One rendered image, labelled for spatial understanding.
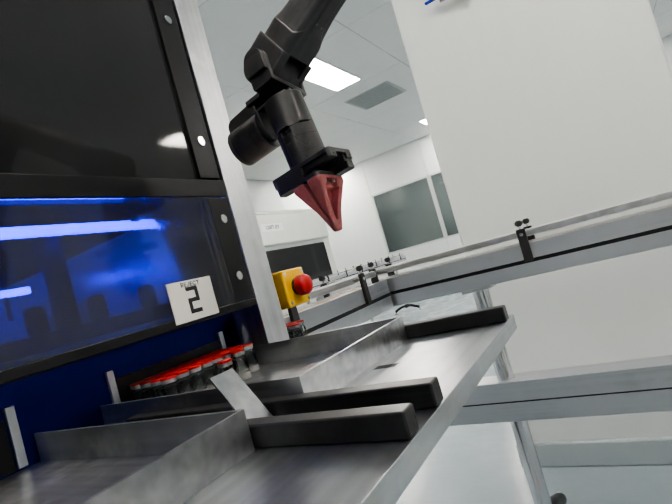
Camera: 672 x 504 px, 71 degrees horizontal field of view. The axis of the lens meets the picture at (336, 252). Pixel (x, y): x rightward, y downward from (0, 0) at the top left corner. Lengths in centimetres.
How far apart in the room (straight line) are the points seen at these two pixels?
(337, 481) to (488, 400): 126
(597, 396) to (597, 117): 101
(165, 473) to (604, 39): 195
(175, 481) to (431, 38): 203
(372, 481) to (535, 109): 184
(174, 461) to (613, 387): 128
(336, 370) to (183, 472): 21
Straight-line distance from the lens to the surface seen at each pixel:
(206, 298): 75
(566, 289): 203
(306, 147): 65
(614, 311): 204
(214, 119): 91
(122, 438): 55
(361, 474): 32
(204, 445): 39
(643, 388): 150
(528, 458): 163
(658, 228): 139
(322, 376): 50
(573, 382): 150
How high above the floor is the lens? 100
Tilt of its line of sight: 2 degrees up
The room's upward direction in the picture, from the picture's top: 16 degrees counter-clockwise
